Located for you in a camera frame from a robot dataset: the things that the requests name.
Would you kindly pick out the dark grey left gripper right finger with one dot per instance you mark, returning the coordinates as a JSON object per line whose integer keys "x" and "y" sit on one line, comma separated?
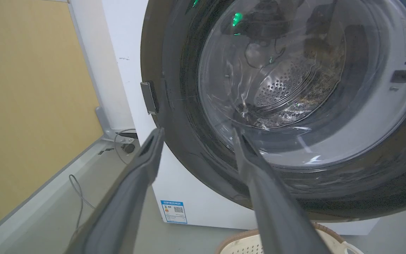
{"x": 277, "y": 211}

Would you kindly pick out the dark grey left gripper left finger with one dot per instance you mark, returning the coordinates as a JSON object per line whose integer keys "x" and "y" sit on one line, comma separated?
{"x": 118, "y": 208}

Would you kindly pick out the round dark washing machine door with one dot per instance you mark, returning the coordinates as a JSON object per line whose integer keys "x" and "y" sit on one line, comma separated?
{"x": 189, "y": 148}

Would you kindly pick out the white washing machine body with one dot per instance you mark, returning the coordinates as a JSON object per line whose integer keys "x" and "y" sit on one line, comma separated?
{"x": 189, "y": 197}

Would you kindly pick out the grey metal door latch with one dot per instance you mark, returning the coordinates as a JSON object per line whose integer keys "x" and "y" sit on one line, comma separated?
{"x": 149, "y": 97}

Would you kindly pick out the beige woven laundry basket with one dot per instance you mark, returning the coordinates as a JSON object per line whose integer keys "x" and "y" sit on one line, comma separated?
{"x": 241, "y": 245}

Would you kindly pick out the blue energy label sticker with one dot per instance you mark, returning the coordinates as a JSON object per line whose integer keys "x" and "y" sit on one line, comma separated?
{"x": 174, "y": 212}

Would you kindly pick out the perforated steel washer drum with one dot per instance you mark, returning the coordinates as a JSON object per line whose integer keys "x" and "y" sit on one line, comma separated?
{"x": 287, "y": 84}

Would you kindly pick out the grey metal floor bracket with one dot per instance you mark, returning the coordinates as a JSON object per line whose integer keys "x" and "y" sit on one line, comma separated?
{"x": 113, "y": 130}

